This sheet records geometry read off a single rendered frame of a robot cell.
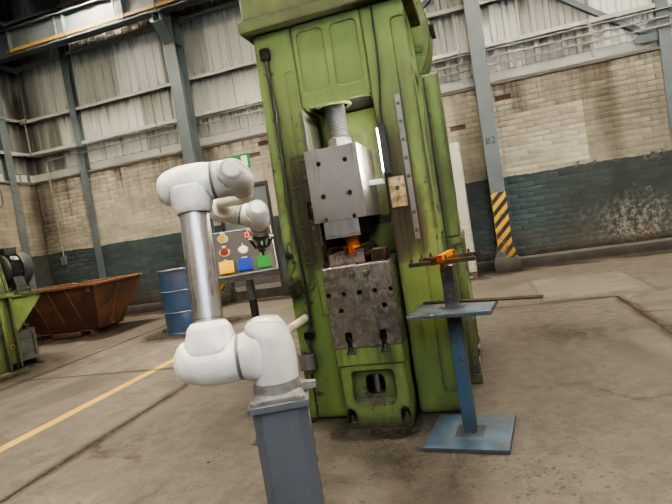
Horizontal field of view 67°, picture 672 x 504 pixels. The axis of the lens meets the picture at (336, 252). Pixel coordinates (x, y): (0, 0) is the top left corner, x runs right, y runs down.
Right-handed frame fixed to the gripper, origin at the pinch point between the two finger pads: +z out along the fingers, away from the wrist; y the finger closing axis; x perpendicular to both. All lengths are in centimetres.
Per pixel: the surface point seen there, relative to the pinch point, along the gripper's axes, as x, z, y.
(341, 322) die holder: -37, 28, 36
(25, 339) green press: 150, 407, -301
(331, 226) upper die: 10.8, 5.9, 39.3
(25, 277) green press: 223, 380, -293
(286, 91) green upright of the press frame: 91, -17, 29
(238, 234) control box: 19.3, 13.3, -11.2
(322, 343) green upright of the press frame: -37, 58, 26
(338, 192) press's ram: 25, -5, 46
